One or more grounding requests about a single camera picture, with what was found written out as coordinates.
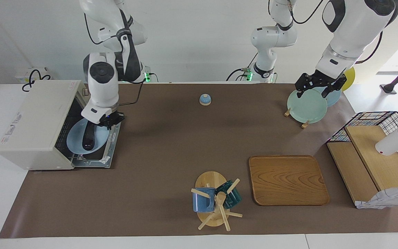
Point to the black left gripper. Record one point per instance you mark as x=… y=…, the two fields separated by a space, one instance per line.
x=325 y=79

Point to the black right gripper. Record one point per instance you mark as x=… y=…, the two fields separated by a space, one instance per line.
x=113 y=117

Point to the dark purple eggplant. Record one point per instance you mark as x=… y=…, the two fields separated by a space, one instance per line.
x=89 y=138

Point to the light blue serving plate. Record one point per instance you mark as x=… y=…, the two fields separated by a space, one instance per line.
x=75 y=138

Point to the white toaster oven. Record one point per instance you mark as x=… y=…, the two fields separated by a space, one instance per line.
x=33 y=128

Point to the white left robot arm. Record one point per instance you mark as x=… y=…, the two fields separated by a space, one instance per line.
x=351 y=31

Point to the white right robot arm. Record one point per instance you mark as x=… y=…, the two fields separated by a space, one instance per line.
x=104 y=83

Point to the light blue racked plate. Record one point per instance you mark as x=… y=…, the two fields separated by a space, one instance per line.
x=333 y=99

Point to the pale green plate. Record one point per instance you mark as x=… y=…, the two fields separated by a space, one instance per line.
x=306 y=107

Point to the yellow disc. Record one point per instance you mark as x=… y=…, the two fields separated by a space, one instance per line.
x=350 y=77

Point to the wooden plate rack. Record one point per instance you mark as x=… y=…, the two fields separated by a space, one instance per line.
x=305 y=124

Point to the brown table mat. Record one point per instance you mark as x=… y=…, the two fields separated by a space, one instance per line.
x=168 y=155

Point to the white cup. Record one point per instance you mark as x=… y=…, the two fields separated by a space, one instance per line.
x=394 y=141

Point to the wooden tray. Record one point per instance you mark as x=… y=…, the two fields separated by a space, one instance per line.
x=287 y=180

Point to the wooden step shelf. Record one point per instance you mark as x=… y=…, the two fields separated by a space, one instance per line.
x=382 y=162

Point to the small blue bell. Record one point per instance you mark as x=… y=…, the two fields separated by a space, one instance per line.
x=205 y=100

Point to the wooden mug tree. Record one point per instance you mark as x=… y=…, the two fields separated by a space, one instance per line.
x=211 y=180

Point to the blue mug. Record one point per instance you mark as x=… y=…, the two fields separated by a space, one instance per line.
x=202 y=202

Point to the white patterned cloth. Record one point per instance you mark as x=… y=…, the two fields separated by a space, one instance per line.
x=385 y=199

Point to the dark green mug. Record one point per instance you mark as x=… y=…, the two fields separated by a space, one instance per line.
x=233 y=199

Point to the white wall socket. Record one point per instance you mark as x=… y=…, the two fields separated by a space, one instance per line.
x=24 y=72

